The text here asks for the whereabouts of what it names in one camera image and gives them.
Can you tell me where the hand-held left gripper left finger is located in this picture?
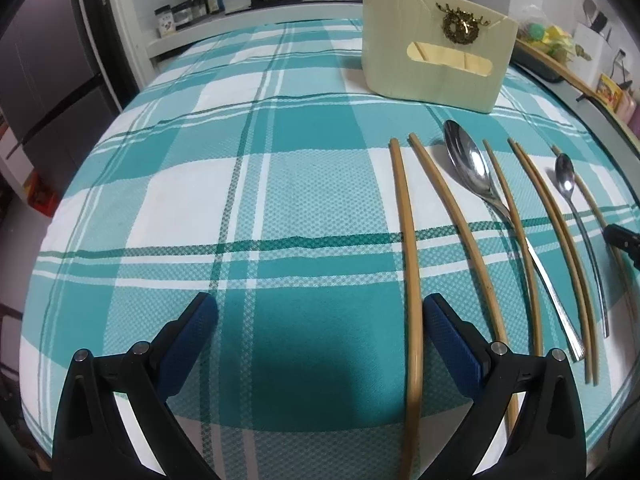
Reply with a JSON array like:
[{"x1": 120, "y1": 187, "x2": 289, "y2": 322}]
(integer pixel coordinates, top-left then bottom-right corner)
[{"x1": 51, "y1": 291, "x2": 221, "y2": 480}]

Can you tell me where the yellow food packet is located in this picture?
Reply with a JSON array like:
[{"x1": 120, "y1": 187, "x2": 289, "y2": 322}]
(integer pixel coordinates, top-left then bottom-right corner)
[{"x1": 597, "y1": 73, "x2": 624, "y2": 109}]

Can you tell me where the plastic bag of colourful things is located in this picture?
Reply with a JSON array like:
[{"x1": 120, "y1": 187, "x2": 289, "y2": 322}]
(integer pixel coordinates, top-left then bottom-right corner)
[{"x1": 515, "y1": 5, "x2": 576, "y2": 57}]

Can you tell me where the grey refrigerator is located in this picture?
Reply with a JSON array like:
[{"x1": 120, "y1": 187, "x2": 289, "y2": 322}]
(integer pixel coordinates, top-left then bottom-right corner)
[{"x1": 0, "y1": 0, "x2": 126, "y2": 161}]

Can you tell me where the red box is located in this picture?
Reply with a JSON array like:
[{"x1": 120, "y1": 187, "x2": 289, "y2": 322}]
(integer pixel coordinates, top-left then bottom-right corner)
[{"x1": 27, "y1": 174, "x2": 59, "y2": 217}]

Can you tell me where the white knife block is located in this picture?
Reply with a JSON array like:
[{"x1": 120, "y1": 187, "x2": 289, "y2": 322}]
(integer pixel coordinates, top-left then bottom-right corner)
[{"x1": 573, "y1": 21, "x2": 614, "y2": 87}]

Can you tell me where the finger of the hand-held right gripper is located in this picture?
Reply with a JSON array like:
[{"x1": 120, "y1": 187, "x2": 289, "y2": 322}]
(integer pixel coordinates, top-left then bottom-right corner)
[{"x1": 603, "y1": 225, "x2": 640, "y2": 268}]

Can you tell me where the cream utensil holder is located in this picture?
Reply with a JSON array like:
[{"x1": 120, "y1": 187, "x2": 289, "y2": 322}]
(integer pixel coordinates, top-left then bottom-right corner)
[{"x1": 361, "y1": 0, "x2": 518, "y2": 115}]

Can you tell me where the teal plaid tablecloth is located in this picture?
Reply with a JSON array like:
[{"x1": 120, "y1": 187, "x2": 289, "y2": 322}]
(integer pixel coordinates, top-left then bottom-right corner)
[{"x1": 17, "y1": 17, "x2": 640, "y2": 480}]

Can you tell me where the small steel spoon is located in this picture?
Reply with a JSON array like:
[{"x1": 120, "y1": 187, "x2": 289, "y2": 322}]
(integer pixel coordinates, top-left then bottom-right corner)
[{"x1": 554, "y1": 152, "x2": 611, "y2": 339}]

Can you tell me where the pink container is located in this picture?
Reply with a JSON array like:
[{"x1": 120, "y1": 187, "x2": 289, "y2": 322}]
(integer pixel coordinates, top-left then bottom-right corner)
[{"x1": 619, "y1": 90, "x2": 639, "y2": 126}]

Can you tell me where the large steel spoon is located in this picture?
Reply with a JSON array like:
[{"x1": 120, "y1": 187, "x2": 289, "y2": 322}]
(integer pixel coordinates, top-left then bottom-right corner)
[{"x1": 443, "y1": 119, "x2": 586, "y2": 362}]

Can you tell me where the wooden cutting board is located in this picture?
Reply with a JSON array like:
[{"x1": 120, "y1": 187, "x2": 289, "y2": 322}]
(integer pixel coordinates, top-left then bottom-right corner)
[{"x1": 515, "y1": 40, "x2": 597, "y2": 97}]

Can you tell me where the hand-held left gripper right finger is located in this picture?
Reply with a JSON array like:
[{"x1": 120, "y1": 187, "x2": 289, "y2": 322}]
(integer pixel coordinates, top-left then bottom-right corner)
[{"x1": 422, "y1": 294, "x2": 593, "y2": 480}]

